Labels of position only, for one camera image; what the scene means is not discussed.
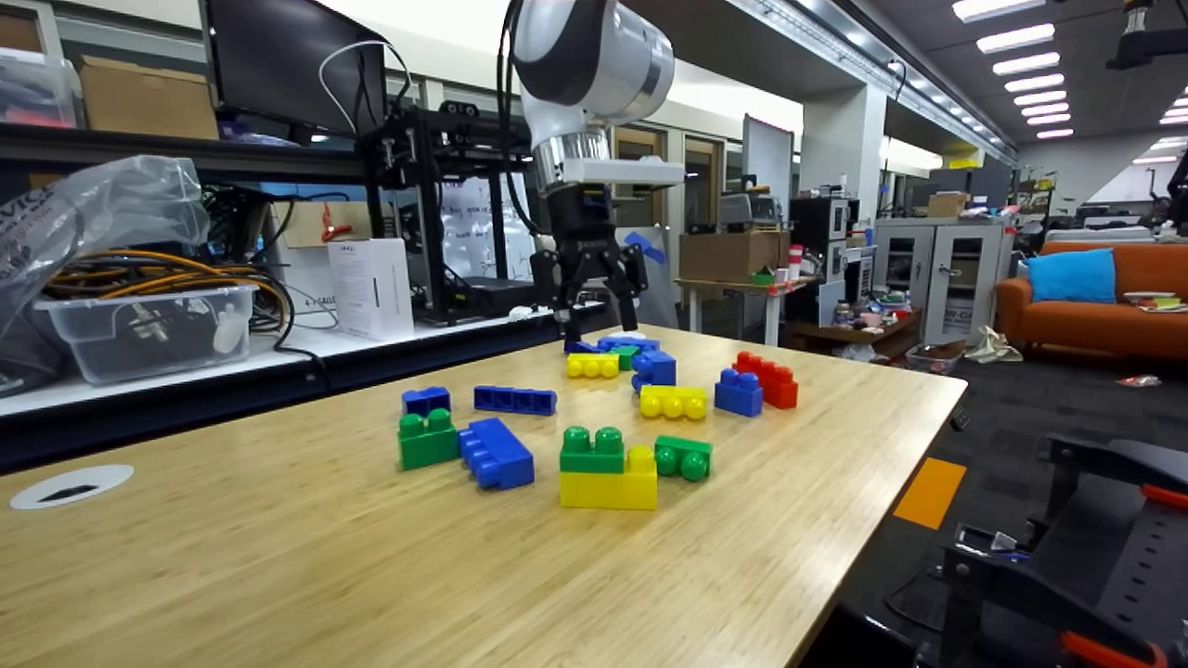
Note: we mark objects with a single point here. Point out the large blue block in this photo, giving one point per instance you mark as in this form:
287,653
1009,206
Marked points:
626,345
500,456

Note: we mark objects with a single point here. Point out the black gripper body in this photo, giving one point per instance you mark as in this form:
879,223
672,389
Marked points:
579,220

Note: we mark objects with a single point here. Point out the clear panel blue tape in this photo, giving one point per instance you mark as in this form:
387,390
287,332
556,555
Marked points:
660,290

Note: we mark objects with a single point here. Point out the blue square block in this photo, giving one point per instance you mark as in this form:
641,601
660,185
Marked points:
653,364
736,390

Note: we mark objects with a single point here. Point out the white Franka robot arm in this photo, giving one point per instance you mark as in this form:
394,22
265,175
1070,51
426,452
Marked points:
595,56

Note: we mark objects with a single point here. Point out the blue pillow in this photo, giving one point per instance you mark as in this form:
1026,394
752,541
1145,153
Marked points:
1070,273

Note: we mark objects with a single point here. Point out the blue toy block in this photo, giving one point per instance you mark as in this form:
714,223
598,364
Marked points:
577,348

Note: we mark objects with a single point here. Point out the brown cardboard box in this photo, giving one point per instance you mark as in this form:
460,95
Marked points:
145,98
728,253

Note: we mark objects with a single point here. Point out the long red block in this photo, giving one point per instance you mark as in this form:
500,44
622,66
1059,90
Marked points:
765,381

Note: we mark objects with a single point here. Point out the white glass-door cabinet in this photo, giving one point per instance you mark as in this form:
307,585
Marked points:
947,279

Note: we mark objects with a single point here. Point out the small blue block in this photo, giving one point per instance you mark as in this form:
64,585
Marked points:
426,398

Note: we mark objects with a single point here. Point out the white side bench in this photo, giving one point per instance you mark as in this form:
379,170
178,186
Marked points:
433,336

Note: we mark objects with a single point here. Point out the ceiling light panel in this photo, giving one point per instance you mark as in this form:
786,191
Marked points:
1026,60
1016,35
1035,85

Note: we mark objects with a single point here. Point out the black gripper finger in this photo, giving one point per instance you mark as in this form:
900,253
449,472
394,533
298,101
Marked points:
629,278
574,283

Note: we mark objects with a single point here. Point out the yellow three-stud block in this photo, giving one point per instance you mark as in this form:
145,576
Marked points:
608,491
672,404

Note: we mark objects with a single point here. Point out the long flat blue block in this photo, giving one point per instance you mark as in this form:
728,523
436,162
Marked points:
515,398

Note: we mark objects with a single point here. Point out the clear plastic bag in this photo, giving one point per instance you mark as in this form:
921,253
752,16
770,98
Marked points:
87,217

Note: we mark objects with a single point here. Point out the clear storage box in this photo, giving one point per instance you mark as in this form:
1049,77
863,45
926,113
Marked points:
35,90

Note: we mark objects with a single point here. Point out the grey standing panel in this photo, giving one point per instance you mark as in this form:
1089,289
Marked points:
765,162

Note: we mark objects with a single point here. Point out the green square block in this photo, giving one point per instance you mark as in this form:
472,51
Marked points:
428,440

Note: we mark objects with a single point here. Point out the black stand orange grips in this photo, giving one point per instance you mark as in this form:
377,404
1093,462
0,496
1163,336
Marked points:
1089,570

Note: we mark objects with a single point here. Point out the clear plastic bin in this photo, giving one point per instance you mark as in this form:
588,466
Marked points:
145,336

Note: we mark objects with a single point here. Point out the white cardboard box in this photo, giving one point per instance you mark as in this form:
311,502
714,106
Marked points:
370,289

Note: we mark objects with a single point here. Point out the white table grommet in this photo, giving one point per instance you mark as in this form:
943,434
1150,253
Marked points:
68,488

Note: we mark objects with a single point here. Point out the green toy block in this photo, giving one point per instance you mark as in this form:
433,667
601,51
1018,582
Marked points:
626,353

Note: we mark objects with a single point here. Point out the orange floor marker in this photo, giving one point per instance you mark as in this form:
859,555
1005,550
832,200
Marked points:
931,491

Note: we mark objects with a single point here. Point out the yellow toy block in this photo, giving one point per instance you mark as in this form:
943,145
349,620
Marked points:
590,364

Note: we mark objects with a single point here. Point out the orange sofa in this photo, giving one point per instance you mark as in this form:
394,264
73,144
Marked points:
1089,326

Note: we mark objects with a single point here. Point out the black monitor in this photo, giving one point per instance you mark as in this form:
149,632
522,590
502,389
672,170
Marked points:
282,60

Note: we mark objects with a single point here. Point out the light wooden desk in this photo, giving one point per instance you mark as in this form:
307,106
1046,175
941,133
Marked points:
754,290

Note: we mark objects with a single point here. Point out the black 3D printer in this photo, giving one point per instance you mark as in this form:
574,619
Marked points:
457,206

